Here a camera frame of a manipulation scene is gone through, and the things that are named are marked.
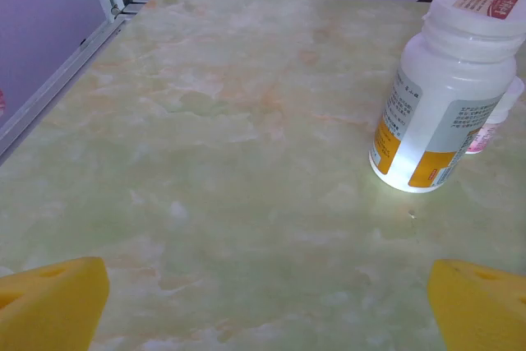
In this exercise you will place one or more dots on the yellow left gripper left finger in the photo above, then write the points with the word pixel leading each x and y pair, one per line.
pixel 49 306

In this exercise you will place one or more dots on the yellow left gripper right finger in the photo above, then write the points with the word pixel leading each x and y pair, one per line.
pixel 481 310

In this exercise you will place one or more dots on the small white pill bottle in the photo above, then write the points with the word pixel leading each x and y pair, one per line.
pixel 489 137

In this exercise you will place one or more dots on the large white pill bottle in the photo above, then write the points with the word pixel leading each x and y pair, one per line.
pixel 444 100

